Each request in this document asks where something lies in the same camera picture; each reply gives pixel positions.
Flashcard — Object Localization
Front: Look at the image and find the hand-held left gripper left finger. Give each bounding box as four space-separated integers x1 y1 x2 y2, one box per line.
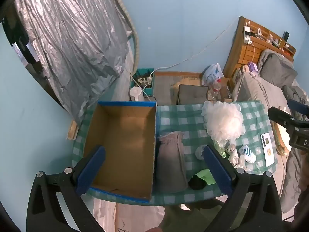
26 145 116 232

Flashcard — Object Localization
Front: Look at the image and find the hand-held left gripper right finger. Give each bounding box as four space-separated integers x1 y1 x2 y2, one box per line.
203 145 283 232

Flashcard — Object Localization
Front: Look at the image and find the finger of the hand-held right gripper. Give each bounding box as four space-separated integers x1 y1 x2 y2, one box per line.
268 106 297 132
287 99 309 122

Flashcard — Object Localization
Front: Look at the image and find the grey sock ball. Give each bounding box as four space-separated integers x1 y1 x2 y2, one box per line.
195 146 206 160

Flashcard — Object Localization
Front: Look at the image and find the black sock ball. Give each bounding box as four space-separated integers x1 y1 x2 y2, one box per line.
188 175 207 190

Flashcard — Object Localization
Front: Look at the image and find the striped white sock ball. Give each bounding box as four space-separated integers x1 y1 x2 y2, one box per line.
239 145 256 163

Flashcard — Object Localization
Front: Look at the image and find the blue-edged cardboard box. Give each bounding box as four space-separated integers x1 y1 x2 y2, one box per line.
82 101 157 204

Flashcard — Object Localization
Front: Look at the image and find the grey knitted cloth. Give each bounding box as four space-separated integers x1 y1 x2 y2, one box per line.
154 131 189 194

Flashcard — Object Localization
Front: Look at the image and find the light green cloth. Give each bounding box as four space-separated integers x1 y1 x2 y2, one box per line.
194 169 217 185

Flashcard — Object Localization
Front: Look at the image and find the white smartphone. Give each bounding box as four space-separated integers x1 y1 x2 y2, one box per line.
259 133 278 167

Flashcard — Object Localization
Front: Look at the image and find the beige pillow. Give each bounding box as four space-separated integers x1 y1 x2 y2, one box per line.
233 71 290 126

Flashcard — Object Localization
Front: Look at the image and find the grey blanket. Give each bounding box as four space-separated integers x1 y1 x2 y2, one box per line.
280 84 309 213

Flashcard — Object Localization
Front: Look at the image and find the wooden board piece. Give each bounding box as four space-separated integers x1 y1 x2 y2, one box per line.
68 119 79 141

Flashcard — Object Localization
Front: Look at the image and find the grey pillow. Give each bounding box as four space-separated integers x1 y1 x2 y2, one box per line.
257 49 298 89

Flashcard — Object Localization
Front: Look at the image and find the white mesh bath pouf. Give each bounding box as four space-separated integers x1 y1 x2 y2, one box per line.
201 101 244 142

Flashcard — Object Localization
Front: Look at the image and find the green checkered tablecloth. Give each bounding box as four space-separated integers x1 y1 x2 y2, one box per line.
71 100 280 207

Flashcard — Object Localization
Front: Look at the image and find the small brown cardboard box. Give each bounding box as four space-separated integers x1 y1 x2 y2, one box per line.
218 77 234 102

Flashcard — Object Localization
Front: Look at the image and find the clear plastic bottle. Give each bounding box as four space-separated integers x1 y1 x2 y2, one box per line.
208 77 222 101

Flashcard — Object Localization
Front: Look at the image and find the wooden headboard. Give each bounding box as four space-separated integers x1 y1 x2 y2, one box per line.
223 16 297 78

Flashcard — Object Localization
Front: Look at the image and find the grey seat cushion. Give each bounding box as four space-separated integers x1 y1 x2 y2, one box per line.
177 84 210 105

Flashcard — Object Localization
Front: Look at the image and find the white plastic bag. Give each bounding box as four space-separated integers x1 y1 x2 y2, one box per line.
201 63 225 85

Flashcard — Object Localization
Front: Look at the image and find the white kettle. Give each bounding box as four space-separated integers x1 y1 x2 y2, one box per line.
130 86 145 102

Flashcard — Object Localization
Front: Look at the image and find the teal plastic crate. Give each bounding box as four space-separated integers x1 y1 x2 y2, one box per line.
130 68 155 97

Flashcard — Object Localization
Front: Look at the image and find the silver foil curtain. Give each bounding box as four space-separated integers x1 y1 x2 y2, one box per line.
14 0 131 126

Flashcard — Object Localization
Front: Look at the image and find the white wall cable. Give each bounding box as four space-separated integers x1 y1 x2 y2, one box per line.
145 23 239 78

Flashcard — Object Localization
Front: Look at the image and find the braided hose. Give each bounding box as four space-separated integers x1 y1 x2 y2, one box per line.
113 0 140 75

